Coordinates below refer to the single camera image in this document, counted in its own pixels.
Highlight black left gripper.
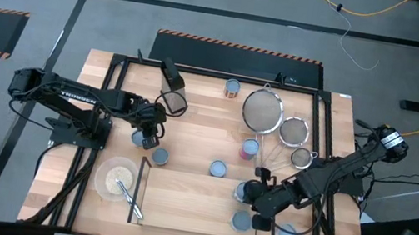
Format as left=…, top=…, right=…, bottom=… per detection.
left=127, top=99, right=171, bottom=153

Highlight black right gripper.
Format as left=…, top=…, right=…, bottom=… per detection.
left=237, top=173, right=302, bottom=235

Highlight mixed vegetables print can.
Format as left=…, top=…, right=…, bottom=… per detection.
left=232, top=180, right=250, bottom=204

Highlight pink sided can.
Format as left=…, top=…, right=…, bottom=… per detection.
left=237, top=136, right=262, bottom=163

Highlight kidney beans print can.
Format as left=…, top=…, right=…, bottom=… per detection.
left=222, top=77, right=242, bottom=100

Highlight heap of beige grains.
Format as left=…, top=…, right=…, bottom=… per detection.
left=102, top=163, right=137, bottom=198

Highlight metal box grater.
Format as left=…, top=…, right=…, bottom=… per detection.
left=152, top=56, right=197, bottom=118

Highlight metal tongs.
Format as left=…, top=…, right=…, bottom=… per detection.
left=109, top=177, right=150, bottom=221

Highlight clear glass bowl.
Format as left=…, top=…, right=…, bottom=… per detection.
left=90, top=152, right=142, bottom=207

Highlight small metal mesh sieve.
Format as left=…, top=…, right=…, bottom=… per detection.
left=268, top=142, right=321, bottom=178

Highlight medium metal mesh sieve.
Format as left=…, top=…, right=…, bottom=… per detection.
left=264, top=112, right=314, bottom=176

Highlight large metal mesh sieve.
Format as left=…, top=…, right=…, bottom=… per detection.
left=232, top=79, right=290, bottom=173

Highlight black floor beam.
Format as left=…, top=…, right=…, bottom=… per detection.
left=359, top=208, right=419, bottom=235

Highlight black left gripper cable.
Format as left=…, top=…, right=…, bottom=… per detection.
left=152, top=88, right=192, bottom=122

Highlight thin black cable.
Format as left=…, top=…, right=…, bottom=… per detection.
left=367, top=158, right=419, bottom=189

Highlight thin white cable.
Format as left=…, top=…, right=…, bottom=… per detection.
left=308, top=0, right=390, bottom=73

